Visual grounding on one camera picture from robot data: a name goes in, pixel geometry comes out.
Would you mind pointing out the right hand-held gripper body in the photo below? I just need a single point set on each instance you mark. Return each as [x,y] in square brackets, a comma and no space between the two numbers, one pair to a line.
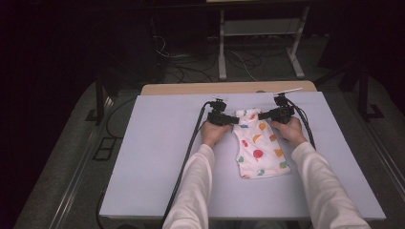
[282,114]

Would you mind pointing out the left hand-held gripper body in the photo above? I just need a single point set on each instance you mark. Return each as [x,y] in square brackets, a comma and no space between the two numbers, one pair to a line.
[218,117]

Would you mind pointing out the white fruit print pants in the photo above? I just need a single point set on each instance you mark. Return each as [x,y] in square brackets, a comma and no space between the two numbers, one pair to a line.
[259,149]

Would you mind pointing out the person's left hand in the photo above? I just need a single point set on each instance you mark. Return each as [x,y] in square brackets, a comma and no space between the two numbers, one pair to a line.
[213,133]

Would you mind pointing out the person's right hand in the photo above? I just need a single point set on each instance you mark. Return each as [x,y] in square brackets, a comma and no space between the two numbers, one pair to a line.
[293,132]

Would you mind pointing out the dark metal stand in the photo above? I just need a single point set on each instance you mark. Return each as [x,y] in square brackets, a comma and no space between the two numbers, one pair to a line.
[99,95]
[363,92]

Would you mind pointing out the white metal stand frame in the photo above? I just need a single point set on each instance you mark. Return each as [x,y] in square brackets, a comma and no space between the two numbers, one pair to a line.
[261,28]

